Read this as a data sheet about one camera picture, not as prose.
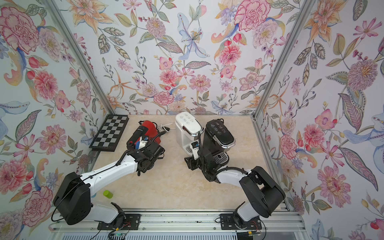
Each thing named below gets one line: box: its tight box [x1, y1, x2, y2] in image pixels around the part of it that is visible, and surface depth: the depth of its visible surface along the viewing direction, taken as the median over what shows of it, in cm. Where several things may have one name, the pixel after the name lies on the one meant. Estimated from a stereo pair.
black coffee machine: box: [202, 118, 236, 166], surface depth 83 cm
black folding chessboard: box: [89, 114, 130, 152], surface depth 109 cm
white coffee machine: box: [175, 111, 204, 155], surface depth 88 cm
